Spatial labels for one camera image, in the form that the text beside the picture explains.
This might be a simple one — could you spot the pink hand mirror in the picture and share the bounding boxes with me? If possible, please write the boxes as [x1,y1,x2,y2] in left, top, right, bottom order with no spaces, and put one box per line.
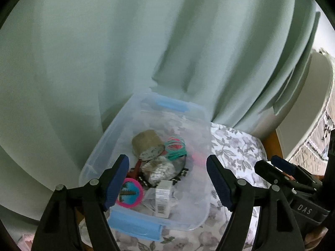
[116,178,144,209]

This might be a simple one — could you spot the red scissors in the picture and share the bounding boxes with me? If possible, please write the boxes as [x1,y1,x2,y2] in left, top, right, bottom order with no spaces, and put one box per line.
[127,159,142,179]

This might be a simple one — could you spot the pale green curtain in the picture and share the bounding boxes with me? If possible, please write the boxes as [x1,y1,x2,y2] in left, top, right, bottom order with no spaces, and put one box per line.
[1,0,317,219]

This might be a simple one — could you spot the floral grey white blanket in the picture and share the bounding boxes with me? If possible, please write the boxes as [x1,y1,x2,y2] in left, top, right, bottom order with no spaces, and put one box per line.
[112,124,268,250]

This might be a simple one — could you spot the small white barcode box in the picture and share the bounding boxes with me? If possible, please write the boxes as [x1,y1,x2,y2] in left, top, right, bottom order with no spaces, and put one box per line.
[155,180,173,219]

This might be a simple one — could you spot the teal coil hair ties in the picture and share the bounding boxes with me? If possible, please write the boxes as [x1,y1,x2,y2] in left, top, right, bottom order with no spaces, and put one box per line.
[164,138,189,162]

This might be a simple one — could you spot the black spiked headband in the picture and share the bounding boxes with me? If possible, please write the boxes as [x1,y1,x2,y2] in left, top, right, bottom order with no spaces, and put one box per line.
[137,156,188,188]

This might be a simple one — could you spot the person right hand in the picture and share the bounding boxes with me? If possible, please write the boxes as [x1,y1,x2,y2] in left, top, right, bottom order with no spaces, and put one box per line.
[304,227,328,250]

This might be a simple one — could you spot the brown packing tape roll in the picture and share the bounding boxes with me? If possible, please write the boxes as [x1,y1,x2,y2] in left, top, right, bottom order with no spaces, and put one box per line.
[132,129,165,161]

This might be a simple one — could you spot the white bed frame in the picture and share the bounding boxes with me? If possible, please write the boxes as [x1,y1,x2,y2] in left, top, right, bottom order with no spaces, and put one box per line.
[251,11,335,160]

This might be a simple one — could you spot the clear plastic storage bin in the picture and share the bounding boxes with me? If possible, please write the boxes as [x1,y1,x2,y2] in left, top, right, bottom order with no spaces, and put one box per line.
[79,92,211,240]

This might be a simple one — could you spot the beige patterned quilt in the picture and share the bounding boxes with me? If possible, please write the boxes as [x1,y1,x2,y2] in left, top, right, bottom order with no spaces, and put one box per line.
[289,84,334,176]

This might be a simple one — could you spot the pink coil hair ties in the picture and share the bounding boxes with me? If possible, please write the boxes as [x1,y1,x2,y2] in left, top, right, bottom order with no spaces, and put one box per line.
[167,134,185,147]

